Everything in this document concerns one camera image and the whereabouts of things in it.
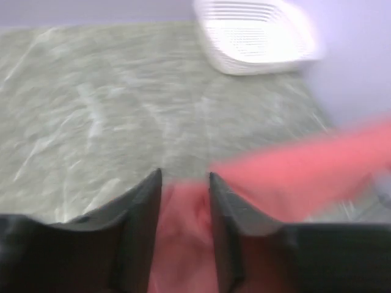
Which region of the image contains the pink red t shirt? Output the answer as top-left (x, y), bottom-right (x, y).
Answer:
top-left (148, 118), bottom-right (390, 292)

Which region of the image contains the white perforated plastic basket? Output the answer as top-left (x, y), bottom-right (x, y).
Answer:
top-left (193, 1), bottom-right (325, 76)

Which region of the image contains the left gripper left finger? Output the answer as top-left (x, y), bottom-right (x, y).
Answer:
top-left (1, 170), bottom-right (162, 292)

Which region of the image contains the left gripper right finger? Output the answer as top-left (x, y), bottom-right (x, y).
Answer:
top-left (209, 173), bottom-right (390, 292)

